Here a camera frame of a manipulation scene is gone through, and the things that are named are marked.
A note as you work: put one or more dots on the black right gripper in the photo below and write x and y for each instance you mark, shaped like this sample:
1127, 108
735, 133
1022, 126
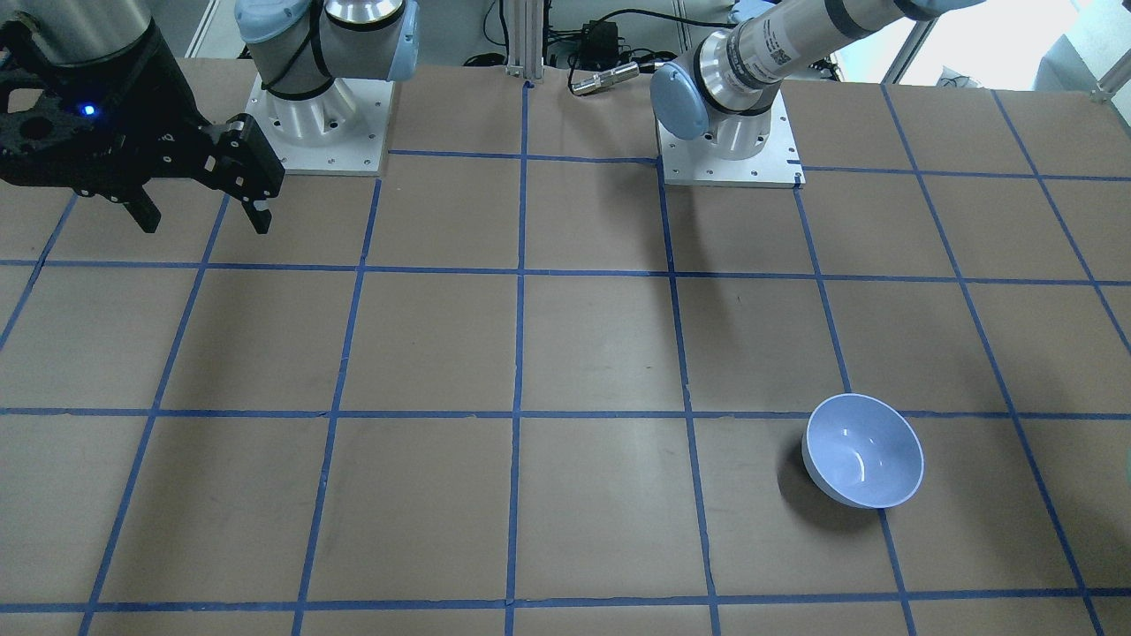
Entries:
164, 104

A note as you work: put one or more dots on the black power adapter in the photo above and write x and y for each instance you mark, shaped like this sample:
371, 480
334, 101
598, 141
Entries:
599, 45

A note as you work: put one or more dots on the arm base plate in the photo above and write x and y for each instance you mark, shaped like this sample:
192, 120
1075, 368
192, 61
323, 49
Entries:
343, 132
703, 147

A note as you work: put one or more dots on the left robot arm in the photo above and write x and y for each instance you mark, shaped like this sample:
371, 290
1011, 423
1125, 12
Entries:
722, 91

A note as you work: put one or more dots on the aluminium frame post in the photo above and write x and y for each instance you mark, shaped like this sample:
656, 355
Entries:
525, 26

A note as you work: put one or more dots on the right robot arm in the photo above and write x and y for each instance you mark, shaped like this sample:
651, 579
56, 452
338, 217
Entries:
299, 47

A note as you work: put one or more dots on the blue bowl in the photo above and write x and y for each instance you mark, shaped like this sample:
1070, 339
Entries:
862, 453

